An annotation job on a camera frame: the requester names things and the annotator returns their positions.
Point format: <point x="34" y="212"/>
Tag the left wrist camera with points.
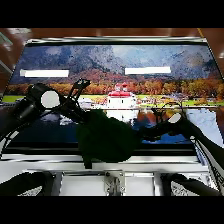
<point x="79" y="85"/>

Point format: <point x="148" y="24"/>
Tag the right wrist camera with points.
<point x="159" y="115"/>

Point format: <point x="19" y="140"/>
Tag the dark green garment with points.
<point x="106" y="138"/>

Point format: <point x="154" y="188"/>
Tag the silver frame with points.
<point x="100" y="163"/>

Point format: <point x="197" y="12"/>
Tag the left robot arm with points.
<point x="35" y="100"/>

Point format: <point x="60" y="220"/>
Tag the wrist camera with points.
<point x="79" y="85"/>
<point x="159" y="115"/>

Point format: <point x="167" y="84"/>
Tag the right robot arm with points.
<point x="203" y="141"/>

